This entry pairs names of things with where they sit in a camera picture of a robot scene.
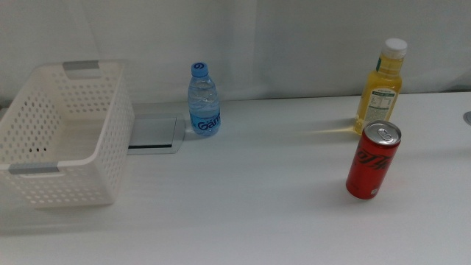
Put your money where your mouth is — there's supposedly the clear blue-label water bottle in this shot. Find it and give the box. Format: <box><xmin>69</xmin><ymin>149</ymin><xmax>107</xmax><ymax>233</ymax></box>
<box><xmin>187</xmin><ymin>61</ymin><xmax>222</xmax><ymax>138</ymax></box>

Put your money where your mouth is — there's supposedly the red cola can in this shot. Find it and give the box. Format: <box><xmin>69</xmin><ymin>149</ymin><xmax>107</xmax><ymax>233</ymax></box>
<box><xmin>345</xmin><ymin>119</ymin><xmax>403</xmax><ymax>201</ymax></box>

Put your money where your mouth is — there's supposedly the yellow tea bottle white cap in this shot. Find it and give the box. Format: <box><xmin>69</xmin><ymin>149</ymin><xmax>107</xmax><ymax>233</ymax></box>
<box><xmin>353</xmin><ymin>38</ymin><xmax>408</xmax><ymax>136</ymax></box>

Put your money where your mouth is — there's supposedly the white backdrop curtain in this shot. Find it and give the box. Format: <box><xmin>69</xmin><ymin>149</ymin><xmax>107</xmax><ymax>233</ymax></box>
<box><xmin>0</xmin><ymin>0</ymin><xmax>471</xmax><ymax>108</ymax></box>

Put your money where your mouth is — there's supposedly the white perforated plastic basket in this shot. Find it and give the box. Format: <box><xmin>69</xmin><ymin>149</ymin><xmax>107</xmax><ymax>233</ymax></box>
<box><xmin>0</xmin><ymin>60</ymin><xmax>135</xmax><ymax>209</ymax></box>

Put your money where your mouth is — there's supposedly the silver rectangular table cable hatch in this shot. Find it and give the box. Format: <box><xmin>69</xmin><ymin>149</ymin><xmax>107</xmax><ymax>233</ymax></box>
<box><xmin>127</xmin><ymin>113</ymin><xmax>187</xmax><ymax>156</ymax></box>

